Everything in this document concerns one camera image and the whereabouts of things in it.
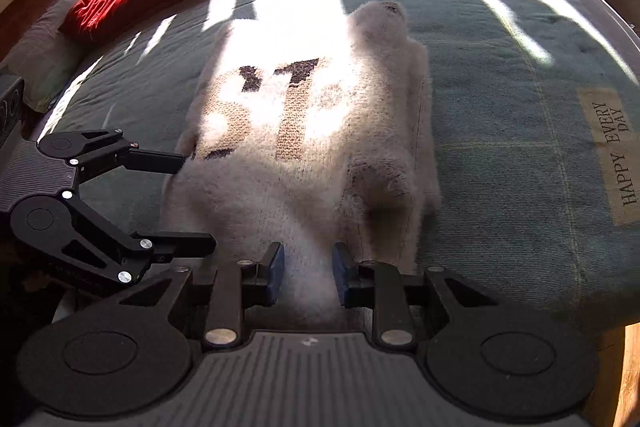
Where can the white knitted sweater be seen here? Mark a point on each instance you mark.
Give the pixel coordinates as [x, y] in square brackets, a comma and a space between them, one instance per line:
[310, 187]

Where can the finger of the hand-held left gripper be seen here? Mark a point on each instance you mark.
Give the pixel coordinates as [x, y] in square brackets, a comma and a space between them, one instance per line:
[185, 244]
[155, 162]

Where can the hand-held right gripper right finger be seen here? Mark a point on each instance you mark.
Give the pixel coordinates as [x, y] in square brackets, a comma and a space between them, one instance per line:
[341, 274]

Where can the grey green pillow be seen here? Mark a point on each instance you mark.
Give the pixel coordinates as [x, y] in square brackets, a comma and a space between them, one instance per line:
[45, 57]

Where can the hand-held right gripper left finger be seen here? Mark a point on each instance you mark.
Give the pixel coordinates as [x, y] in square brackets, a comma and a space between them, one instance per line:
[276, 274]

